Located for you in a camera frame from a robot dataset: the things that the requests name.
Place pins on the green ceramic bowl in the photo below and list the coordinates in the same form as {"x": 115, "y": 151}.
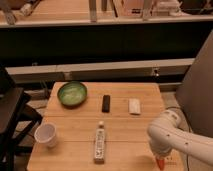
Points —
{"x": 72, "y": 93}

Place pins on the red orange pepper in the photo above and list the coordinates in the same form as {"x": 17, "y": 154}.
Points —
{"x": 160, "y": 164}

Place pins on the white paper cup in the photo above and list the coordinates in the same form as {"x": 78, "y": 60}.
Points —
{"x": 46, "y": 134}

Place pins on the white sauce bottle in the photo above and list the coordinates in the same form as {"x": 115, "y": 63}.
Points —
{"x": 99, "y": 145}

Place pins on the grey metal rail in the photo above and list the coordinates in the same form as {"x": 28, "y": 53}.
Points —
{"x": 98, "y": 71}

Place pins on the black side table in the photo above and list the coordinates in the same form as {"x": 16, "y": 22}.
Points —
{"x": 17, "y": 118}

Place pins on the grey panel board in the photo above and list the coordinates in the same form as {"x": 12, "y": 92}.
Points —
{"x": 195, "y": 94}

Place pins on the black rectangular block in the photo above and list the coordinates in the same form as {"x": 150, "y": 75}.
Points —
{"x": 106, "y": 103}

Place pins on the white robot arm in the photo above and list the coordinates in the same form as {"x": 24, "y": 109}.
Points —
{"x": 165, "y": 136}

